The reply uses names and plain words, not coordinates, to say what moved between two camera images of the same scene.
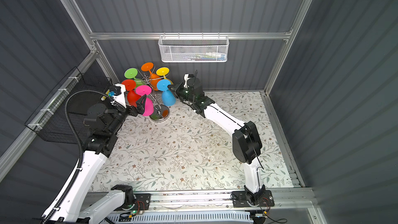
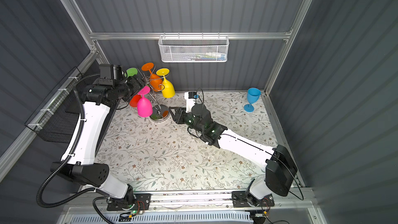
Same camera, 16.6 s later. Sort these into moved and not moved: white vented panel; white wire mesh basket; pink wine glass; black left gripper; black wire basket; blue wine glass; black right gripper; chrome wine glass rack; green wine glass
Moved: blue wine glass; black left gripper; black right gripper
Not moved: chrome wine glass rack; white vented panel; pink wine glass; white wire mesh basket; green wine glass; black wire basket
